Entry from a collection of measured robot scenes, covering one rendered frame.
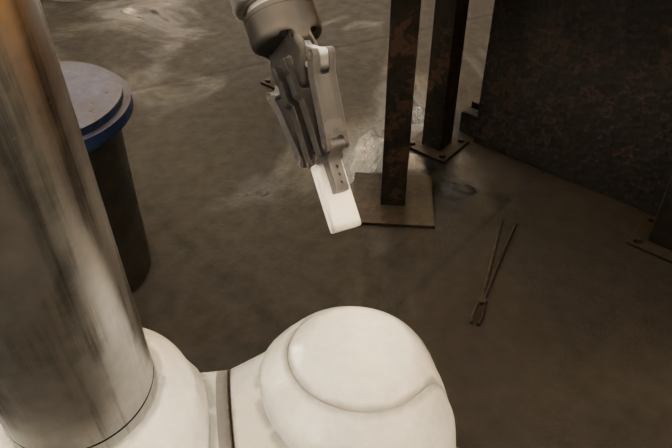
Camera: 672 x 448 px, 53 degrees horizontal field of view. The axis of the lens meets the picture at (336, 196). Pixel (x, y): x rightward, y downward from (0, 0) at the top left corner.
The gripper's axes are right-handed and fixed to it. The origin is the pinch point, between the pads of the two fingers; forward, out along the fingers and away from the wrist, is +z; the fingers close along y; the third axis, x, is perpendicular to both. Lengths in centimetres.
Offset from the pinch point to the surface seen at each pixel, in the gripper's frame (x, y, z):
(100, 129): 10, 57, -28
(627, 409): -61, 34, 46
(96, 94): 8, 63, -36
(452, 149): -84, 86, -15
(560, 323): -65, 48, 31
